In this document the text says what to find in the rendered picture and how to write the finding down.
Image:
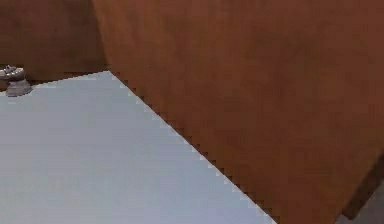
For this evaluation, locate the grey and white shoe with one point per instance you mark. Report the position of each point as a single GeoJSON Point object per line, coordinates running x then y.
{"type": "Point", "coordinates": [12, 72]}

